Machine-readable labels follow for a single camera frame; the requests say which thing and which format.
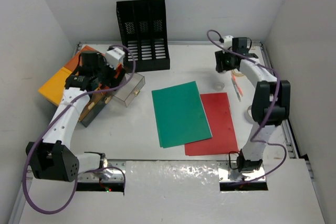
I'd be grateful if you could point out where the yellow drawer cabinet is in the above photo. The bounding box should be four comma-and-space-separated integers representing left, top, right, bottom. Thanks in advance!
38, 67, 71, 106

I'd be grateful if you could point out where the smoky yellow cabinet drawer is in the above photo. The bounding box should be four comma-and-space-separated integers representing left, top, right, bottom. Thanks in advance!
79, 92, 113, 127

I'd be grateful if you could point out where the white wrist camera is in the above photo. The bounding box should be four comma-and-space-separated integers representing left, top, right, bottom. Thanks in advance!
104, 48, 125, 68
219, 35, 234, 49

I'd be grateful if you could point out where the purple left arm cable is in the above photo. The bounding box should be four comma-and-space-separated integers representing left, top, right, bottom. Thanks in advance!
23, 45, 137, 214

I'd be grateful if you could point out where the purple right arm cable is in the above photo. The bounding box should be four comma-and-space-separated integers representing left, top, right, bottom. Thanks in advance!
206, 29, 287, 183

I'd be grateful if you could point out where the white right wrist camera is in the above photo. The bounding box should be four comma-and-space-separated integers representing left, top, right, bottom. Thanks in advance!
219, 35, 234, 49

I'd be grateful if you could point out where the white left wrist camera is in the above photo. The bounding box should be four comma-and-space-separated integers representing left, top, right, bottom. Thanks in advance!
104, 48, 125, 68

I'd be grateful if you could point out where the yellow masking tape roll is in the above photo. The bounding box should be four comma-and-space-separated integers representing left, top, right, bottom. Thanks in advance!
232, 70, 245, 77

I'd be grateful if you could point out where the brown tape roll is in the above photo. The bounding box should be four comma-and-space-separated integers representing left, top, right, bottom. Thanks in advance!
244, 105, 254, 124

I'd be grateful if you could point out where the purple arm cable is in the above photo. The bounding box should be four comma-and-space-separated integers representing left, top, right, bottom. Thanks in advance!
206, 29, 287, 183
23, 45, 137, 214

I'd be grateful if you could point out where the orange highlighter pen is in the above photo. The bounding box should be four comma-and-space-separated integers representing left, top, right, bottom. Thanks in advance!
232, 75, 243, 96

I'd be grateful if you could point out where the red plastic folder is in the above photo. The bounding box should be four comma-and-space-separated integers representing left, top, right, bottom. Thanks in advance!
184, 93, 238, 156

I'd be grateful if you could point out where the clear smoky drawer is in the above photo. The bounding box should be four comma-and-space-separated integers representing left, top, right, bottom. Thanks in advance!
112, 73, 145, 108

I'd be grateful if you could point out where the black file organizer rack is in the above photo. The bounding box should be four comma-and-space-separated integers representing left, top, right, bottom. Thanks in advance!
116, 0, 170, 72

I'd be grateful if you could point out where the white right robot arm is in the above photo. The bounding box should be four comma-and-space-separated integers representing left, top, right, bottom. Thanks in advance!
215, 36, 291, 173

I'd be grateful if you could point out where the clear tape roll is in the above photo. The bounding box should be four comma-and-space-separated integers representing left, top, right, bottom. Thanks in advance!
213, 82, 225, 92

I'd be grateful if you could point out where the green plastic folder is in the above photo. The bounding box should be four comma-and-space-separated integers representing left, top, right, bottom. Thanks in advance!
152, 81, 212, 148

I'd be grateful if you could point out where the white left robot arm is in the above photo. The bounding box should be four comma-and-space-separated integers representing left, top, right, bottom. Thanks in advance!
26, 47, 125, 182

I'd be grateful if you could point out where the green highlighter pen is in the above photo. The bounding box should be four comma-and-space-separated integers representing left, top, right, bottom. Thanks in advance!
233, 81, 241, 102

